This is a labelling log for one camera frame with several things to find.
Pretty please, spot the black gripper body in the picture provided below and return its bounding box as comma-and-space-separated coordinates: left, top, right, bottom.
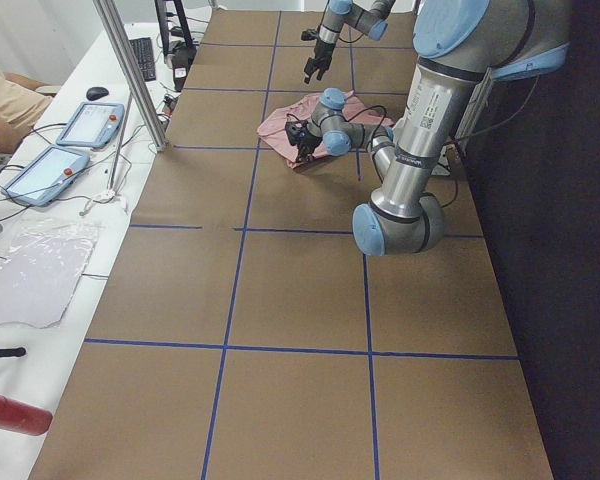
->
296, 129, 322, 156
305, 40, 334, 73

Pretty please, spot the pink Snoopy t-shirt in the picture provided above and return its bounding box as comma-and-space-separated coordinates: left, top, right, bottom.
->
257, 91, 394, 169

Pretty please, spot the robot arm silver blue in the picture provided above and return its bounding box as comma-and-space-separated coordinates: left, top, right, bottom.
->
301, 0, 394, 84
285, 0, 572, 256

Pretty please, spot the black stand near keyboard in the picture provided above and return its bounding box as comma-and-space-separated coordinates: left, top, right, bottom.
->
154, 0, 197, 92

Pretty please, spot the black keyboard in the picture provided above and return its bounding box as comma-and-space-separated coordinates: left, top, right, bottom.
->
129, 37, 156, 82

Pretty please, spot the upper blue teach pendant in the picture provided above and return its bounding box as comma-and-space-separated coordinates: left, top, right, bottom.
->
56, 102, 125, 148

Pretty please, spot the blue teach pendant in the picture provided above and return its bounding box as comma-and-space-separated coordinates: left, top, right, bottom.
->
1, 145, 90, 207
56, 102, 125, 148

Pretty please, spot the black computer mouse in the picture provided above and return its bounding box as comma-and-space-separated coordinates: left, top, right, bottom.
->
85, 86, 109, 101

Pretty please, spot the lower blue teach pendant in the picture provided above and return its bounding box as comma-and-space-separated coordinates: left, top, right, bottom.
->
1, 145, 90, 207

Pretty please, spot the seated person beige shirt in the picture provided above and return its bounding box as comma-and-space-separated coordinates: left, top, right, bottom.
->
0, 69, 52, 154

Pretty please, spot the clear plastic bag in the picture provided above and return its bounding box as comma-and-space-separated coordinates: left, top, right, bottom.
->
0, 218, 101, 329

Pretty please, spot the red cylinder bottle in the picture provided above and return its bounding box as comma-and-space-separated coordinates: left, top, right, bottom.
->
0, 395, 53, 436

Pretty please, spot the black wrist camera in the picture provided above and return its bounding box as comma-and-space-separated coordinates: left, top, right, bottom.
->
285, 120, 308, 147
301, 29, 319, 41

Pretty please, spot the aluminium frame post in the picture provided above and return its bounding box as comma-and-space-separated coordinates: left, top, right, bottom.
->
93, 0, 167, 152

